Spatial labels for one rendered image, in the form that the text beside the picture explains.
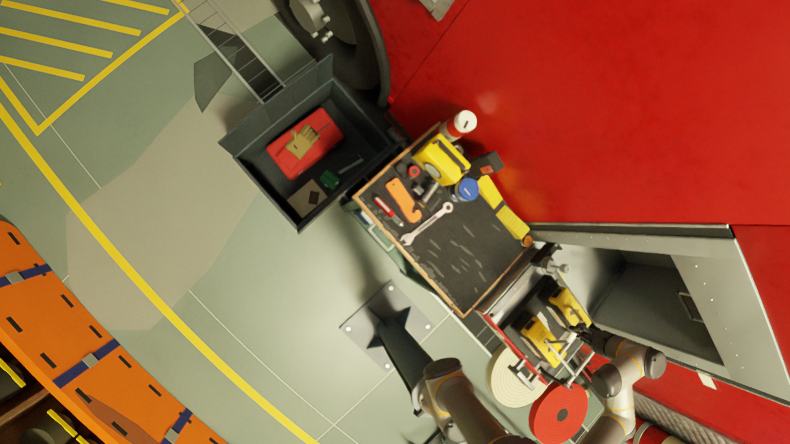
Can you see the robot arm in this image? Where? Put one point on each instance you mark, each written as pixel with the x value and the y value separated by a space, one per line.
pixel 456 395

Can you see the grey green tool cabinet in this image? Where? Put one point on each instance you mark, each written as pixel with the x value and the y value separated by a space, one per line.
pixel 382 237

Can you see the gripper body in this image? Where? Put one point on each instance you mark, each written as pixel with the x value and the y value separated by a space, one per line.
pixel 596 341

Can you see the orange utility knife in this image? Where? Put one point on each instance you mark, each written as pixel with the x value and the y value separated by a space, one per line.
pixel 402 198

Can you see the grey retaining bracket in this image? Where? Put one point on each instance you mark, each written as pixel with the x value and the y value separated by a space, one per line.
pixel 571 364

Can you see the grey roll-out locker tray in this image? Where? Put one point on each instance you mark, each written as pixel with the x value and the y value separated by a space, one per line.
pixel 518 290

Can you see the dark grey open bin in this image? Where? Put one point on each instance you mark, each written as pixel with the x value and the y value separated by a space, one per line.
pixel 364 129

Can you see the yellow battery pack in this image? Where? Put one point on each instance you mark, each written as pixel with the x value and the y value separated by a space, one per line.
pixel 568 307
pixel 538 336

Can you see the grey screwdriver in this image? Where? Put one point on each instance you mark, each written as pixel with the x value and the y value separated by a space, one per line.
pixel 350 166

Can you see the black work mat wooden rim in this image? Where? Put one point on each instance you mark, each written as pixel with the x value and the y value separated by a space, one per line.
pixel 469 259

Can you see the orange stretcher board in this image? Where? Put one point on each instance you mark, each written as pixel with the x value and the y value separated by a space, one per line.
pixel 55 308

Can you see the silver wrench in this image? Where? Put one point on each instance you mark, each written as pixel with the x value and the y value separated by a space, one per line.
pixel 426 223

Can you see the red cylinder white end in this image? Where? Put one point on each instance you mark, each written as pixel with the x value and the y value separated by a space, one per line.
pixel 657 435

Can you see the red pocket knife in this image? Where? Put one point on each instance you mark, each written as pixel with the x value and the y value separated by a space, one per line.
pixel 386 208

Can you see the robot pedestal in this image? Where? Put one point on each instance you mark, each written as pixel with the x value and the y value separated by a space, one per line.
pixel 395 345

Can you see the green small box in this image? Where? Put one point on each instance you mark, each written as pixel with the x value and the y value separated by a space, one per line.
pixel 329 180

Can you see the red case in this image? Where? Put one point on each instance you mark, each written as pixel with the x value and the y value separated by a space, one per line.
pixel 293 163

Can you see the silver locking bolt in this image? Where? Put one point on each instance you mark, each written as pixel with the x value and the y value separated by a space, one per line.
pixel 548 266

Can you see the black truck wheel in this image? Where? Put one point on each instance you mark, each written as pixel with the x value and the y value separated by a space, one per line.
pixel 352 43

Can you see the white red canister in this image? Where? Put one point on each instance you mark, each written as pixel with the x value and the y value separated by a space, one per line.
pixel 460 123

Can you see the grey locker compartment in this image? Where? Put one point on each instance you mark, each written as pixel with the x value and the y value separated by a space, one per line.
pixel 728 308

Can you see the beige pad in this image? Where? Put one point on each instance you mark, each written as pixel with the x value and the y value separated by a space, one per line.
pixel 302 200

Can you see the grey metal stair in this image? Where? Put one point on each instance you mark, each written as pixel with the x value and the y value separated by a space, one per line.
pixel 240 49

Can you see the yellow tape measure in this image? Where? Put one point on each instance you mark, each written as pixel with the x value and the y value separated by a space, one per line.
pixel 439 160

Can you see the red truck body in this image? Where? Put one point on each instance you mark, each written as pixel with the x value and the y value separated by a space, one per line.
pixel 617 92

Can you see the yellow work glove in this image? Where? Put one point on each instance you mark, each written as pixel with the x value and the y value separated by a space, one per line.
pixel 301 142

